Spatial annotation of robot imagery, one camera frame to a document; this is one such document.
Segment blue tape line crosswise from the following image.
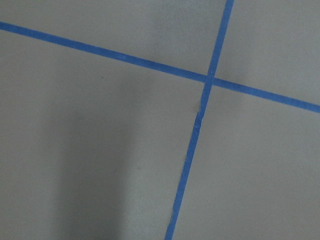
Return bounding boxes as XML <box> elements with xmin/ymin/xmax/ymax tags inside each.
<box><xmin>0</xmin><ymin>21</ymin><xmax>320</xmax><ymax>113</ymax></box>

